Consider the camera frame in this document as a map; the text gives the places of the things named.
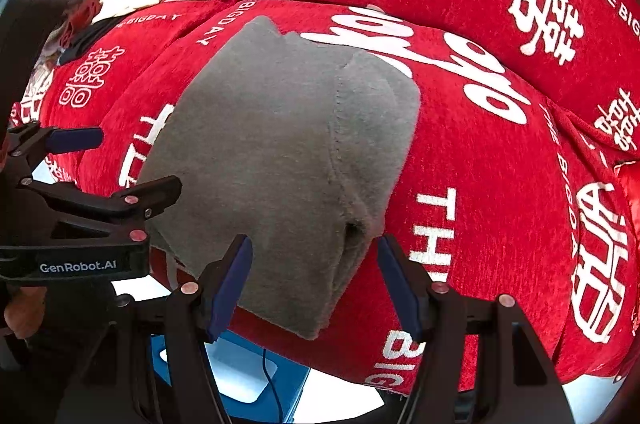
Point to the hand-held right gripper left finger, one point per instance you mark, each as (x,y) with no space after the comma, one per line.
(230,289)

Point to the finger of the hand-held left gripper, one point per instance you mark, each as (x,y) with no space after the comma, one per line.
(75,138)
(130,199)

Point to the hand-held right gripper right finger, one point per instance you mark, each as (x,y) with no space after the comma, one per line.
(400,289)

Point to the grey sweater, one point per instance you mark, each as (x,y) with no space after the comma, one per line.
(280,143)

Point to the person's left hand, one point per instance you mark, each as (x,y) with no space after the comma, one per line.
(22,314)

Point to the white flat box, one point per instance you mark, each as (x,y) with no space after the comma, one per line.
(235,374)

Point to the black cloth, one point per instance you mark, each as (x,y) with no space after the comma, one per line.
(90,36)

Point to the dark brown cloth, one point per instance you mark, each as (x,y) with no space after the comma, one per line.
(25,43)

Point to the blue white floor mat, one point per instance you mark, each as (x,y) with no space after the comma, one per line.
(295,384)

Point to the red printed sofa cover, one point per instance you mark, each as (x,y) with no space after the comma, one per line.
(500,214)

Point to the cream white cloth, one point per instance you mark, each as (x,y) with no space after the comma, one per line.
(120,6)

